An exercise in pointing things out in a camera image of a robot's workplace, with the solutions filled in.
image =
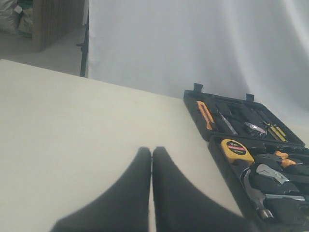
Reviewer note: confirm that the adjustable wrench black handle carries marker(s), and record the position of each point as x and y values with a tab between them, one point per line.
279	177

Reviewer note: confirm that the white backdrop cloth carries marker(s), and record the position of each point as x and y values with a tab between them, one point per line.
231	47

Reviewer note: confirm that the long yellow black screwdriver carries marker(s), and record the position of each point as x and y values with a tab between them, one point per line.
275	131

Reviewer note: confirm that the white sack in background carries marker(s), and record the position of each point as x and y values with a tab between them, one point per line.
10	14

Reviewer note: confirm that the clear voltage tester screwdriver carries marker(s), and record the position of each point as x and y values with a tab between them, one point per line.
227	123

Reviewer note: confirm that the claw hammer black grip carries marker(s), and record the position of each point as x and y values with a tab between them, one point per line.
257	197

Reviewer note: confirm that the black electrical tape roll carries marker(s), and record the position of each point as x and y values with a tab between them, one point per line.
254	130

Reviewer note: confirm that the yellow tape measure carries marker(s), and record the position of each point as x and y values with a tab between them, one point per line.
234	150

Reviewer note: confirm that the orange handled pliers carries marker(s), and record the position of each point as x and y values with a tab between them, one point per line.
279	157

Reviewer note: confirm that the orange utility knife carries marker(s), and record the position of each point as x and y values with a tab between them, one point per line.
206	114

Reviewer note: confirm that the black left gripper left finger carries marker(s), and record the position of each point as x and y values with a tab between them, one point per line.
124	207

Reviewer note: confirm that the black backdrop stand pole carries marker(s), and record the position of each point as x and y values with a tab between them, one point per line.
84	49

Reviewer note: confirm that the black plastic tool case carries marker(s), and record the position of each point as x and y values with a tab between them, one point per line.
289	215

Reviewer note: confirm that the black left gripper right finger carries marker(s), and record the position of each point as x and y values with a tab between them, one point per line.
181	207

